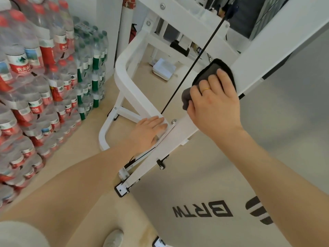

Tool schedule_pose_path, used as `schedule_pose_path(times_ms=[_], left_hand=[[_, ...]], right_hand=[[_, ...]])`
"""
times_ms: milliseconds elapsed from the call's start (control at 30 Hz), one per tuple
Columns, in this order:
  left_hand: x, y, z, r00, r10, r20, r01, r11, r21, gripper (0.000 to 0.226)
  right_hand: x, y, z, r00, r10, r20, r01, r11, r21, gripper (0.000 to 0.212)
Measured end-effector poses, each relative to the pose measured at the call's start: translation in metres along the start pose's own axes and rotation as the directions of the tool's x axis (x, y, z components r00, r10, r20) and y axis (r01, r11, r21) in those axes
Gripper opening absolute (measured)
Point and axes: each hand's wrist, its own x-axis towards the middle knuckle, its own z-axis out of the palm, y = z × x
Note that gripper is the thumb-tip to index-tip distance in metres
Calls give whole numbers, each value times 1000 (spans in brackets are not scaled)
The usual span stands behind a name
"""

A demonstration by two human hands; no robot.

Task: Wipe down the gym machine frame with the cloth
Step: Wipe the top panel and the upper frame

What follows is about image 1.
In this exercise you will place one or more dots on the person's left hand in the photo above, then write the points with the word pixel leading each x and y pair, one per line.
pixel 145 133

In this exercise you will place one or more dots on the person's right hand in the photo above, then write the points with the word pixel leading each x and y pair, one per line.
pixel 218 113

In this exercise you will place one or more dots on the person's right little finger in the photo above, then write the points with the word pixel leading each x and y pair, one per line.
pixel 226 79

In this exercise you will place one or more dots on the person's right thumb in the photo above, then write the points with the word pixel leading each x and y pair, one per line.
pixel 190 110

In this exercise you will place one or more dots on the person's right middle finger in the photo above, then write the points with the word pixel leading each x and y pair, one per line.
pixel 203 84

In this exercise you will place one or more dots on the person's left little finger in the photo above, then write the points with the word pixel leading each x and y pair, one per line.
pixel 152 118

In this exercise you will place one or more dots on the person's left thumb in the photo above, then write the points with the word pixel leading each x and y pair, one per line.
pixel 155 141

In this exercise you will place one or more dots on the person's left middle finger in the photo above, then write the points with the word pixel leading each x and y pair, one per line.
pixel 159 126

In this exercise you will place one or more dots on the dark grey cleaning cloth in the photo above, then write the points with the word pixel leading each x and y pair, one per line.
pixel 213 65

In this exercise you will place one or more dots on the person's left forearm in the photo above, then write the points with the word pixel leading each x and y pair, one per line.
pixel 77 192

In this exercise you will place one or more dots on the person's right forearm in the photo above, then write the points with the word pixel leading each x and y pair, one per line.
pixel 277 187

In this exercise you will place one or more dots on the white plastic tray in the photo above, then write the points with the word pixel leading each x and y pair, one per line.
pixel 164 69

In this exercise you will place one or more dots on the grey floor mat with logo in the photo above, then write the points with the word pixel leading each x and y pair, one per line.
pixel 205 182

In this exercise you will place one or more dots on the dark grey locker cabinet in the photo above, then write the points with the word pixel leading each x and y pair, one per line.
pixel 267 15

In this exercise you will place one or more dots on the stack of green-label water bottles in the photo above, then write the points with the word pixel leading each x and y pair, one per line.
pixel 92 66

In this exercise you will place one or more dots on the red fire extinguisher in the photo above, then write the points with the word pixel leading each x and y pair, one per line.
pixel 132 34

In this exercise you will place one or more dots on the person's grey shoe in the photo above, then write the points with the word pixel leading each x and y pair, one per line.
pixel 113 238

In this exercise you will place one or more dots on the stack of red-label water bottles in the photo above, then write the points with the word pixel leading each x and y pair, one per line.
pixel 28 82

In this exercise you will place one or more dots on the person's white garment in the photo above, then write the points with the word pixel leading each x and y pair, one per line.
pixel 20 235

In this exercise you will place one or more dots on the white metal machine frame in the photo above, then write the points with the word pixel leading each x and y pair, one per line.
pixel 140 97

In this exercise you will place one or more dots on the black machine bracket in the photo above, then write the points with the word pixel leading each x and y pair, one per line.
pixel 177 46

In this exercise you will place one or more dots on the red and white post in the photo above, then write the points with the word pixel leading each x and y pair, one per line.
pixel 126 20

